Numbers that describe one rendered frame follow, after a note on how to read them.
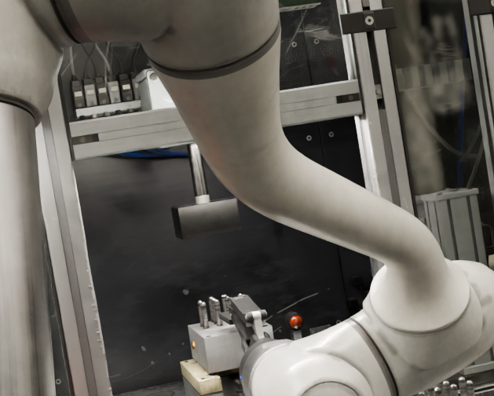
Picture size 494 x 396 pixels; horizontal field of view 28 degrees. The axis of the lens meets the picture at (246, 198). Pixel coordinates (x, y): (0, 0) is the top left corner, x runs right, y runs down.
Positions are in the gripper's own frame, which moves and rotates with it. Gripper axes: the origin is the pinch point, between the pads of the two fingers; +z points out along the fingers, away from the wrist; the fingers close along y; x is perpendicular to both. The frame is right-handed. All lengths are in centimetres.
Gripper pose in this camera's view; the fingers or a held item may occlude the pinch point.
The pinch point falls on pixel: (237, 347)
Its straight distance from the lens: 136.0
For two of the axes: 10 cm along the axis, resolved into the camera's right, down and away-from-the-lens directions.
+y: -1.4, -9.9, -0.5
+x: -9.6, 1.5, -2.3
